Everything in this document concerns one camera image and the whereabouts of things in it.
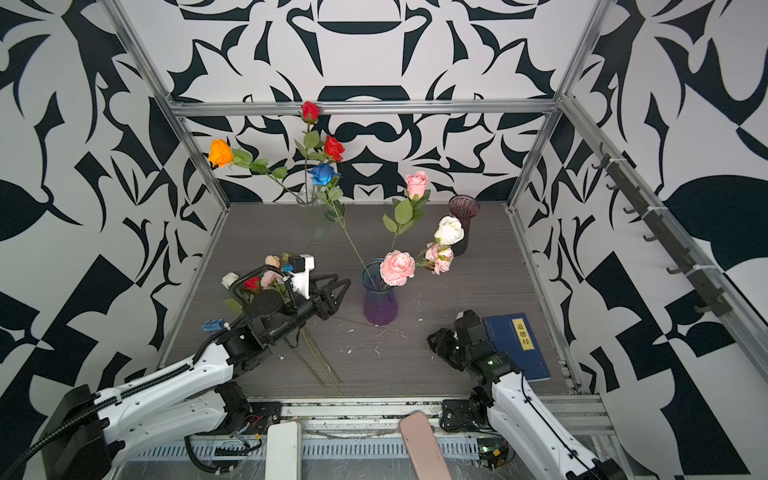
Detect purple blue glass vase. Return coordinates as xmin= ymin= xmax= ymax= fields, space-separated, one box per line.
xmin=360 ymin=258 xmax=399 ymax=327

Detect clear glass vase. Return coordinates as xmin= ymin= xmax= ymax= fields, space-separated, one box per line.
xmin=298 ymin=186 xmax=329 ymax=244

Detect bunch of artificial flowers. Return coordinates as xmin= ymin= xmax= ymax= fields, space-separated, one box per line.
xmin=216 ymin=253 xmax=342 ymax=394

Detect pink peony flower spray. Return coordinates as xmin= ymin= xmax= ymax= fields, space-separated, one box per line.
xmin=379 ymin=242 xmax=454 ymax=287

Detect pink artificial rose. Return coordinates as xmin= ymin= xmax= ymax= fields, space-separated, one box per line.
xmin=382 ymin=171 xmax=431 ymax=250

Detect blue artificial rose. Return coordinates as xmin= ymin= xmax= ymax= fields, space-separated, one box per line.
xmin=310 ymin=163 xmax=374 ymax=285

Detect white artificial rose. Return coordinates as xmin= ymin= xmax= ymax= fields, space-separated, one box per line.
xmin=425 ymin=216 xmax=466 ymax=258

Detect large red artificial rose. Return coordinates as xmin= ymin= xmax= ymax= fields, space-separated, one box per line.
xmin=310 ymin=136 xmax=345 ymax=200

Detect orange artificial rose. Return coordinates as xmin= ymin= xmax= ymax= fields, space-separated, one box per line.
xmin=208 ymin=139 xmax=302 ymax=202

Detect small red artificial rose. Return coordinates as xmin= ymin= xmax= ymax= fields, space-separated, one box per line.
xmin=295 ymin=101 xmax=325 ymax=205

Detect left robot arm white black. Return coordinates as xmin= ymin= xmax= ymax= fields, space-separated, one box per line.
xmin=1 ymin=255 xmax=351 ymax=479

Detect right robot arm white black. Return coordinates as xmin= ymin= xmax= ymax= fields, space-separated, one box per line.
xmin=427 ymin=310 xmax=627 ymax=479

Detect dark maroon glass vase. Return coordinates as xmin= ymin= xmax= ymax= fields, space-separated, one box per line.
xmin=448 ymin=195 xmax=481 ymax=256

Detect blue book yellow label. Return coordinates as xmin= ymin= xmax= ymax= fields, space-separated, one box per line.
xmin=483 ymin=313 xmax=551 ymax=382

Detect blue binder clip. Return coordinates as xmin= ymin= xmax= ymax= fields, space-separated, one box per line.
xmin=202 ymin=319 xmax=230 ymax=335

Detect pink phone-like device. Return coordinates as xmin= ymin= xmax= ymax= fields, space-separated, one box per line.
xmin=399 ymin=411 xmax=452 ymax=480

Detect small circuit board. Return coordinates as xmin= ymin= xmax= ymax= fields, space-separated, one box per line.
xmin=477 ymin=437 xmax=516 ymax=471

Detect white phone-like device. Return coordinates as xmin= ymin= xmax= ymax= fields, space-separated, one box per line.
xmin=265 ymin=421 xmax=303 ymax=480

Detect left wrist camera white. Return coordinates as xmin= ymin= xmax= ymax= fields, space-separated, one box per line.
xmin=283 ymin=254 xmax=315 ymax=300

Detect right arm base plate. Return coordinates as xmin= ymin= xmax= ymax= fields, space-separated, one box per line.
xmin=439 ymin=397 xmax=494 ymax=433

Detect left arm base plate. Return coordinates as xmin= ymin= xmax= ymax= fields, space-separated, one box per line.
xmin=238 ymin=401 xmax=283 ymax=435

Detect grey hook rack rail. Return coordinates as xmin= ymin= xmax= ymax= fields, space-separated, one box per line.
xmin=593 ymin=143 xmax=734 ymax=317

